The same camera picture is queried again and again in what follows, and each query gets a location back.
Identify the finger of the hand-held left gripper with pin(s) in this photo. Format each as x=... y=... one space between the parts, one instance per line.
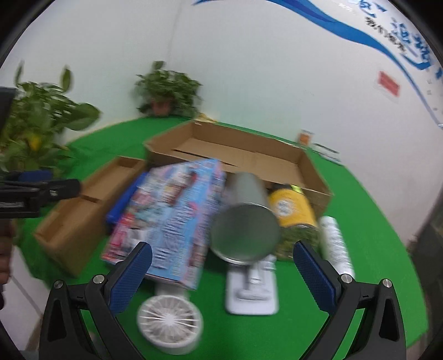
x=59 y=189
x=34 y=176

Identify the red wall sign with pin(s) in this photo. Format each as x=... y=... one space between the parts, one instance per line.
x=388 y=84

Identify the colourful printed toy box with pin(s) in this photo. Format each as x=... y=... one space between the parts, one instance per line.
x=173 y=214

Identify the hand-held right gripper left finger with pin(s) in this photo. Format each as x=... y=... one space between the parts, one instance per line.
x=129 y=277

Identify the green tablecloth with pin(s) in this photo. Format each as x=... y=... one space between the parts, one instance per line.
x=363 y=207

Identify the blue stapler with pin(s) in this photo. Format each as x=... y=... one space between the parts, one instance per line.
x=116 y=211

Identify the yellow label jar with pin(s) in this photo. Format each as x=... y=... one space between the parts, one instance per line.
x=292 y=207

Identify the flat light blue box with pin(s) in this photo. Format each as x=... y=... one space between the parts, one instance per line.
x=334 y=158

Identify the white plastic stand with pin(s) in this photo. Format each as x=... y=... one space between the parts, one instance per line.
x=251 y=297

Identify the white spray bottle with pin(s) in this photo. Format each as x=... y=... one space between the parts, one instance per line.
x=333 y=242

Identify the small white fan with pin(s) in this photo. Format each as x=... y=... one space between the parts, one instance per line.
x=169 y=322

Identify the silver metal can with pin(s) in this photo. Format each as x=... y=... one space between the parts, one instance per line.
x=242 y=235

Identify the blue wall decal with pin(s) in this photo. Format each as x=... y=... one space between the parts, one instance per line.
x=363 y=38

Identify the person's left hand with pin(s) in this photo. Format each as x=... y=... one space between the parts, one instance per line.
x=5 y=252

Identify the small cardboard box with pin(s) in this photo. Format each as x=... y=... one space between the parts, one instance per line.
x=69 y=225

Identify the large-leaf green plant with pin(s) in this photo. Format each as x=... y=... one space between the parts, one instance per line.
x=34 y=117

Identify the potted green plant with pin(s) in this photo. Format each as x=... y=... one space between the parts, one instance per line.
x=166 y=88

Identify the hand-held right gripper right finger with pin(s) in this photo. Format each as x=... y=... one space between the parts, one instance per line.
x=313 y=277

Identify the small orange box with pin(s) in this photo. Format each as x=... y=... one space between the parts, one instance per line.
x=306 y=137

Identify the large cardboard box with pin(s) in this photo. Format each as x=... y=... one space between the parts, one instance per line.
x=242 y=155

